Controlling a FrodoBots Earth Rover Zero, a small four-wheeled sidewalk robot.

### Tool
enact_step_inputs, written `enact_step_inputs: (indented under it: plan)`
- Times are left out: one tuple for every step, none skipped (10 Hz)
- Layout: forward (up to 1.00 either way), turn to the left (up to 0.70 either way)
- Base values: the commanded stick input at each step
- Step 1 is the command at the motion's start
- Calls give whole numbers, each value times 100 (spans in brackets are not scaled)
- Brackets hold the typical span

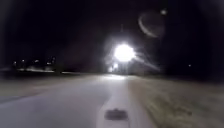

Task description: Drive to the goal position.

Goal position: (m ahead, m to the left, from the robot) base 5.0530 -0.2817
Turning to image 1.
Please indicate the bright street lamp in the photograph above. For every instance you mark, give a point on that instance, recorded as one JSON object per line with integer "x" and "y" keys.
{"x": 124, "y": 52}

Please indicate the dark drain cover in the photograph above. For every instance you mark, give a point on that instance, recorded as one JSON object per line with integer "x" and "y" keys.
{"x": 116, "y": 115}

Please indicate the grey asphalt road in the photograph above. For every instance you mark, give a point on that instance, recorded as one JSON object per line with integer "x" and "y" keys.
{"x": 56, "y": 106}

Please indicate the row of distant lit buildings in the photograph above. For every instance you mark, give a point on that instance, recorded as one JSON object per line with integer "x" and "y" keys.
{"x": 36, "y": 68}

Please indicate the dry grass verge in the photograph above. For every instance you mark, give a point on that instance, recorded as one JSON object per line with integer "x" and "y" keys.
{"x": 186, "y": 103}

